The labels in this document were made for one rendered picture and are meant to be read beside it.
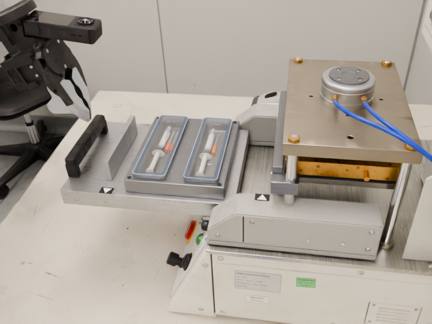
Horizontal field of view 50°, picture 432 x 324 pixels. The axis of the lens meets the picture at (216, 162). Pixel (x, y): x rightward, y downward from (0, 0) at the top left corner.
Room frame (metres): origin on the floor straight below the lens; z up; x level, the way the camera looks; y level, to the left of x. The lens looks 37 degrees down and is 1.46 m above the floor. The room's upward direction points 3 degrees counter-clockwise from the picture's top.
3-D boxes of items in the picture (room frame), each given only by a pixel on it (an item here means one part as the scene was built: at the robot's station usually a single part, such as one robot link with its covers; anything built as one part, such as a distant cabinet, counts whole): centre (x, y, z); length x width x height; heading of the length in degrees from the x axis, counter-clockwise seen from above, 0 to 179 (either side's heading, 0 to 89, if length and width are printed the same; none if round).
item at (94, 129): (0.71, 0.23, 0.99); 0.15 x 0.02 x 0.04; 169
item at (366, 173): (0.62, -0.20, 1.07); 0.22 x 0.17 x 0.10; 169
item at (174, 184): (0.67, 0.05, 0.98); 0.20 x 0.17 x 0.03; 169
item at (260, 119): (0.77, -0.16, 0.96); 0.25 x 0.05 x 0.07; 79
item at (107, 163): (0.68, 0.10, 0.97); 0.30 x 0.22 x 0.08; 79
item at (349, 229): (0.50, -0.10, 0.96); 0.26 x 0.05 x 0.07; 79
